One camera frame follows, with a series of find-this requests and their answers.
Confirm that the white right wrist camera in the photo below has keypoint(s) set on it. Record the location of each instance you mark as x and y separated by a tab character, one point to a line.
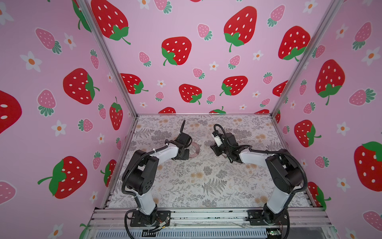
217	137

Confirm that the aluminium corner post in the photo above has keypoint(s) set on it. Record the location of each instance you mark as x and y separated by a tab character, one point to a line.
90	18
328	17

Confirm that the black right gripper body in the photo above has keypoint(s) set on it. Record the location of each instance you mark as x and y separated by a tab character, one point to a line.
221	149

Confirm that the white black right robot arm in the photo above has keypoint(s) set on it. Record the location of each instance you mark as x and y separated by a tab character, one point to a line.
286	172

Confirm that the clear acrylic keyring holder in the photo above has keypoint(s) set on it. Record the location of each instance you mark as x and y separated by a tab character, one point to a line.
194	150

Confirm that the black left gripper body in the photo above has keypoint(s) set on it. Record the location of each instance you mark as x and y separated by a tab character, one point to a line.
186	154

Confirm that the aluminium corner post right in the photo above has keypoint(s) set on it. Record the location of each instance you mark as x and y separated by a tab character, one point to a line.
328	17

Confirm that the aluminium front rail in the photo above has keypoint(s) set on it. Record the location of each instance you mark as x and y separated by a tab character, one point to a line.
182	218

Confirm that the perforated grey cable duct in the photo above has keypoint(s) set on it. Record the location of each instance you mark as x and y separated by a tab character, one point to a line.
202	234

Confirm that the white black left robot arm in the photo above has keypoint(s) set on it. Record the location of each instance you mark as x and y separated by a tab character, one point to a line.
139	176

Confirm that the aluminium corner post left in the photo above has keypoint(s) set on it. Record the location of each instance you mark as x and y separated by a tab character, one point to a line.
90	18

